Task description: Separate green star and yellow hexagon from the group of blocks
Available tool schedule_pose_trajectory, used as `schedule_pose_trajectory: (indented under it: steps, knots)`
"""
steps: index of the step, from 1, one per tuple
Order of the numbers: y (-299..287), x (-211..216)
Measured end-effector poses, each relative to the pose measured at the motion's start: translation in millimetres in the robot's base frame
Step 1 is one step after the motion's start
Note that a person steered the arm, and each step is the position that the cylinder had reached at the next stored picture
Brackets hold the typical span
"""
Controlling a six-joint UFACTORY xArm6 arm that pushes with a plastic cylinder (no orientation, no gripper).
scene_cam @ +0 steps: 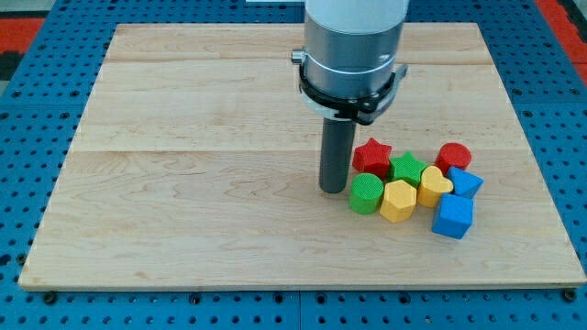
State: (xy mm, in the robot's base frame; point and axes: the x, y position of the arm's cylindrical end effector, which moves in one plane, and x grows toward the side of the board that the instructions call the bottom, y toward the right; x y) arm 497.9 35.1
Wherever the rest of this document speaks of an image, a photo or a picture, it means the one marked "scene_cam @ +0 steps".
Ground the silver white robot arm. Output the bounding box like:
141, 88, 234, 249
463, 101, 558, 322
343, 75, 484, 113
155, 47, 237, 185
292, 0, 409, 126

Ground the red star block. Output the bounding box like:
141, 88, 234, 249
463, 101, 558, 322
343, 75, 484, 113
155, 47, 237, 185
352, 137, 393, 180

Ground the green star block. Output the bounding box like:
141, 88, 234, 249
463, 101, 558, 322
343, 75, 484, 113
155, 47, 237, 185
387, 151, 428, 188

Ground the yellow hexagon block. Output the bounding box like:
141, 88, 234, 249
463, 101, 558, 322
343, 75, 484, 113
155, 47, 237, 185
380, 180, 416, 223

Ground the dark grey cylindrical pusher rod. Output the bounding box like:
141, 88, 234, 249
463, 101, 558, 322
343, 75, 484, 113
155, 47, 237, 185
319, 118, 356, 193

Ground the green cylinder block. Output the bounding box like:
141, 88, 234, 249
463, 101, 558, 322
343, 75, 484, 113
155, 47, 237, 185
349, 173, 383, 215

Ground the light wooden board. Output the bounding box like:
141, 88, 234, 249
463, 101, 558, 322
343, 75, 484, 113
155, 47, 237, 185
18, 23, 586, 292

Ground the yellow heart block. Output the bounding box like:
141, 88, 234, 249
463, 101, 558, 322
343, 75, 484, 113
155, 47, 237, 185
416, 166, 454, 208

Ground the red cylinder block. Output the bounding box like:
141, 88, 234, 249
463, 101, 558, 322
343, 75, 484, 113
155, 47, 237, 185
434, 142, 472, 174

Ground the large blue cube block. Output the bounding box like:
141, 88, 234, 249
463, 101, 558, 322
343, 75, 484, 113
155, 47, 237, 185
431, 193, 474, 239

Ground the small blue cube block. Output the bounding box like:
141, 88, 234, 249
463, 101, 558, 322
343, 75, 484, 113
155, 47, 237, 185
447, 167, 484, 199

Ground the black clamp ring bracket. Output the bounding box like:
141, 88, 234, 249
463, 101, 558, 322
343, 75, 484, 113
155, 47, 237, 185
298, 64, 408, 126

